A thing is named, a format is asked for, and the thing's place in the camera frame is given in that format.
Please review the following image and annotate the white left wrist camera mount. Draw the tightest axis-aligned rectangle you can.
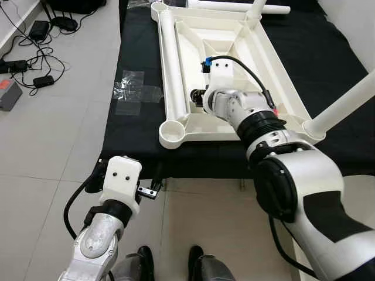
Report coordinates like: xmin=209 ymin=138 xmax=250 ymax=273
xmin=101 ymin=155 xmax=143 ymax=214

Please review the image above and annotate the white plastic children table top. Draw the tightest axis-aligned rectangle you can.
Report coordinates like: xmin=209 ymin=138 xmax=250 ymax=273
xmin=151 ymin=0 xmax=326 ymax=150

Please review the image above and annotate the clear tape strip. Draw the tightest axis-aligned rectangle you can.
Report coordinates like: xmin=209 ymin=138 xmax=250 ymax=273
xmin=126 ymin=0 xmax=154 ymax=8

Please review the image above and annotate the small black power adapter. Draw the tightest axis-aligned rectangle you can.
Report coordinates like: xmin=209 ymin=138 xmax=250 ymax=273
xmin=32 ymin=75 xmax=55 ymax=88

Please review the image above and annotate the black power brick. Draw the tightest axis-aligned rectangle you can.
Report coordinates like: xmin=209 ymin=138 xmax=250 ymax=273
xmin=29 ymin=20 xmax=50 ymax=42

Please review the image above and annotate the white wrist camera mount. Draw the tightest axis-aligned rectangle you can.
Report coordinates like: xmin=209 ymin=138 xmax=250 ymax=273
xmin=101 ymin=155 xmax=143 ymax=214
xmin=208 ymin=57 xmax=235 ymax=94

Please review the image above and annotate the black power strip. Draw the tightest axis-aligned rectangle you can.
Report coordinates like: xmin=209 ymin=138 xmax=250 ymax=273
xmin=0 ymin=59 xmax=29 ymax=74

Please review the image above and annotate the black router with antennas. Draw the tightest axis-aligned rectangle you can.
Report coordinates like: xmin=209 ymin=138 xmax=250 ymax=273
xmin=50 ymin=6 xmax=79 ymax=33

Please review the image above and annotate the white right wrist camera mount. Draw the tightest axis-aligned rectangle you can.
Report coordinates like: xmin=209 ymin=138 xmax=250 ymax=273
xmin=208 ymin=57 xmax=235 ymax=94

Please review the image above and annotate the grey box with red label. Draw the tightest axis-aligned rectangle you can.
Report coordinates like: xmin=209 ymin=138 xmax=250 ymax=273
xmin=0 ymin=79 xmax=23 ymax=112

